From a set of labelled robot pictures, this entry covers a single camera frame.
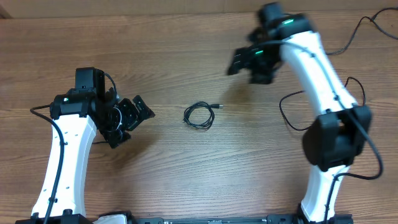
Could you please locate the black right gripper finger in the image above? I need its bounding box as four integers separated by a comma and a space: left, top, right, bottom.
233, 47, 254, 59
226, 58, 251, 75

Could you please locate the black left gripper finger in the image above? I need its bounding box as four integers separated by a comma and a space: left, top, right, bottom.
119, 98, 138, 131
132, 95, 155, 128

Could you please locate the thin black micro USB cable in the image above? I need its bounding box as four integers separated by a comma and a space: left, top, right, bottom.
182, 101, 224, 131

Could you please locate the black audio jack cable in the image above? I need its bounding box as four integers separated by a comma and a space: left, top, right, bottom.
325, 6, 398, 57

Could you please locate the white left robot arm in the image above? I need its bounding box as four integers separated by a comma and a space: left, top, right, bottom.
23, 67, 155, 223

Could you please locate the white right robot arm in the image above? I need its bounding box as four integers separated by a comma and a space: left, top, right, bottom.
228, 2, 371, 223

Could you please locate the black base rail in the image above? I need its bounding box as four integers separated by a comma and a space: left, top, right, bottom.
93, 211, 354, 224

